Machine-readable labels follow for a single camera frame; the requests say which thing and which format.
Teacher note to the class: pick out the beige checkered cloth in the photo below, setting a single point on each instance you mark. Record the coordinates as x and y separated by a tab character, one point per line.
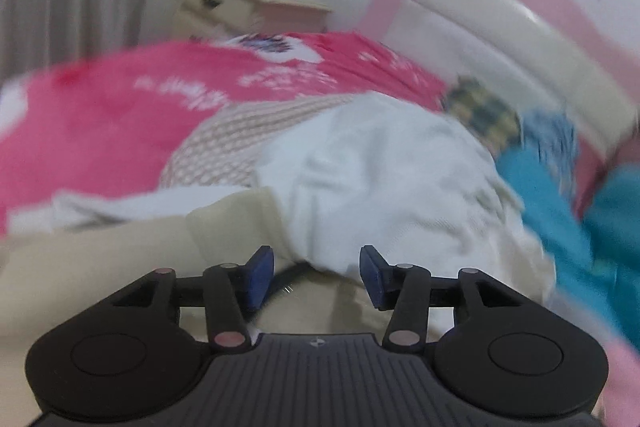
225	147

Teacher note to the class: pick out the plaid pillow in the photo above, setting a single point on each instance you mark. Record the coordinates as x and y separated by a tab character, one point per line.
482	112

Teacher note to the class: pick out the pink patterned bedsheet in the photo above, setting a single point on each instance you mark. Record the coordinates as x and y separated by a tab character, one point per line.
622	382

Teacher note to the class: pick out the pink pillow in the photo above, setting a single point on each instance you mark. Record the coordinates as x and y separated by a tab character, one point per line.
595	177

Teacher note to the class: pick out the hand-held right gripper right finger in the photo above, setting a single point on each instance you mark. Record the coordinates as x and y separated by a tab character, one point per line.
374	279

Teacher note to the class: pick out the pink floral bed quilt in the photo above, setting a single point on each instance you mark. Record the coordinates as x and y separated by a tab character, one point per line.
100	122

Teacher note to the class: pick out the pink white bed headboard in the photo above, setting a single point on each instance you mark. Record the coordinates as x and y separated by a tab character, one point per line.
475	7

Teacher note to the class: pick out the beige hoodie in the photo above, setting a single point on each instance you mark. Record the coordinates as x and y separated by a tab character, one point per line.
100	267

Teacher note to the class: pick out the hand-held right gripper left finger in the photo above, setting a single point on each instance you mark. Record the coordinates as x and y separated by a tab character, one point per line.
257	278

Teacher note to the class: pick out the blue quilt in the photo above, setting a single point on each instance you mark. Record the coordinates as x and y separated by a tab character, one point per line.
565	227

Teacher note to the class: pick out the pale white fleece garment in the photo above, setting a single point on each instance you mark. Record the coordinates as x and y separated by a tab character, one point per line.
100	209

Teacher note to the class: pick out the light blue patterned cloth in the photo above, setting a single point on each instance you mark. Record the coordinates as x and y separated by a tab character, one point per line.
550	147

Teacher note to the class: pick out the white cotton garment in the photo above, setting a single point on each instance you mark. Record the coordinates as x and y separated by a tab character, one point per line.
380	167

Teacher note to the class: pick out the cream nightstand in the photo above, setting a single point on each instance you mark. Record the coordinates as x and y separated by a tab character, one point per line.
220	9

